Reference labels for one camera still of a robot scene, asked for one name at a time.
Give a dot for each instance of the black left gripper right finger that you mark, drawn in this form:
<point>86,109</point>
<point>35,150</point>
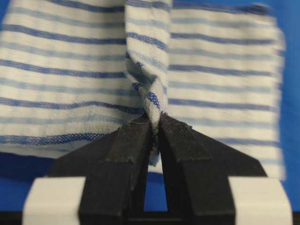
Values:
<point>210,183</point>

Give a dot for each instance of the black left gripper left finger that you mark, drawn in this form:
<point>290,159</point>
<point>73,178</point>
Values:
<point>100,183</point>

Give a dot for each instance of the blue white striped towel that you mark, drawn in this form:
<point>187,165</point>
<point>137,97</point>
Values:
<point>72,71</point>

